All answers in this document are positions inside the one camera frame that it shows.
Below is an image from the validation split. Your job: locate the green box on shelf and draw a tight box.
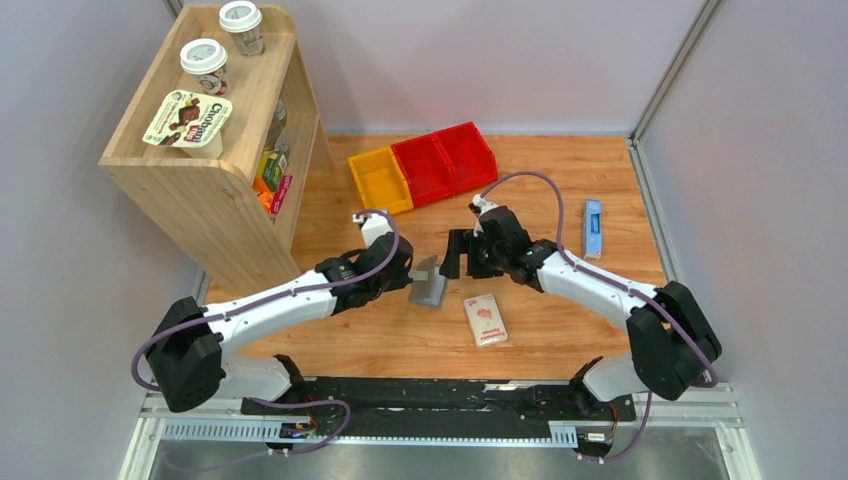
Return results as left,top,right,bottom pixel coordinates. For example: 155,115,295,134
257,150,288,192

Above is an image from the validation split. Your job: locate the orange box on shelf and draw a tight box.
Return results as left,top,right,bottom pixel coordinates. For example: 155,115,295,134
252,176,275,215

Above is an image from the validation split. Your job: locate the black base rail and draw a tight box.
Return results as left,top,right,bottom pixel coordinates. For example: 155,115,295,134
280,377,636,434

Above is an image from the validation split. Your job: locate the grey leather card holder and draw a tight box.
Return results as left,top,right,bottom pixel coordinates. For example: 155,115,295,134
408,255,448,309

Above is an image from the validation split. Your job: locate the grey slotted cable duct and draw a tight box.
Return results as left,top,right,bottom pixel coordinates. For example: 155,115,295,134
160,419,578,448

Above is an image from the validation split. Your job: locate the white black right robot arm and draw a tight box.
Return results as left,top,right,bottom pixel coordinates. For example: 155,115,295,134
440,206,722,419

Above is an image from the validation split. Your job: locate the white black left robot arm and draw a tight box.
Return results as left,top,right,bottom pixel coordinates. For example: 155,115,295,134
138,232,414,413

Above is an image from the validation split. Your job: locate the wooden shelf unit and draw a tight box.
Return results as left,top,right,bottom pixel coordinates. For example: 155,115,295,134
99,3,333,296

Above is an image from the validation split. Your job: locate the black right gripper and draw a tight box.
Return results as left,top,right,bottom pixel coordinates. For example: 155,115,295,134
439,229,508,280

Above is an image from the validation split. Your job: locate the red plastic bin right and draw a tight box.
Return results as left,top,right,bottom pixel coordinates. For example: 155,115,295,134
434,122,499,194

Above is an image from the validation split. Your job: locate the white lidded cup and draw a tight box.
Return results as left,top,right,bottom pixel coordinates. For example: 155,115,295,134
179,38,229,96
218,1,265,57

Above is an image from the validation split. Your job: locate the Chobani yogurt cup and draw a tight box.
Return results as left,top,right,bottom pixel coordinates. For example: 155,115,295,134
141,89,233,159

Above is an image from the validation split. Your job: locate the clear jar on shelf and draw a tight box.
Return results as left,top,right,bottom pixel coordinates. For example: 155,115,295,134
264,98,290,158

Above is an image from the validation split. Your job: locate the white sponge packet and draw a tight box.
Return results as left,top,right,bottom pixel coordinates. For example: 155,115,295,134
463,293,509,348

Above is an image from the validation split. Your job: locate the pink box on shelf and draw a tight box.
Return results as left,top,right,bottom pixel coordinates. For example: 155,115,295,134
269,174,293,215

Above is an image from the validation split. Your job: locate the white lidded cup front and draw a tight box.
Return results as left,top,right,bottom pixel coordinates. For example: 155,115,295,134
179,38,229,96

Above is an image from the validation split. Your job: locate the blue toothbrush package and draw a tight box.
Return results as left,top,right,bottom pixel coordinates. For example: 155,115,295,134
582,199,603,260

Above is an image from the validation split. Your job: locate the red plastic bin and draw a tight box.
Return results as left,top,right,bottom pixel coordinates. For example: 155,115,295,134
391,134,458,208
434,122,499,194

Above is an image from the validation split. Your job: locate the white lidded cup back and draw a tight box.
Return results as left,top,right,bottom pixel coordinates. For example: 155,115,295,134
218,1,265,57

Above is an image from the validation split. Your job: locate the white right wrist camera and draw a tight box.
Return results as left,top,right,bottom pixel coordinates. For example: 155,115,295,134
469,194,498,236

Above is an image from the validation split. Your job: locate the yellow plastic bin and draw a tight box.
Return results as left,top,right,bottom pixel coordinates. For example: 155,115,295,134
347,146,414,215

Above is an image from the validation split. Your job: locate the red plastic bin middle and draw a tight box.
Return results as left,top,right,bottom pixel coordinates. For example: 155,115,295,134
391,134,458,208

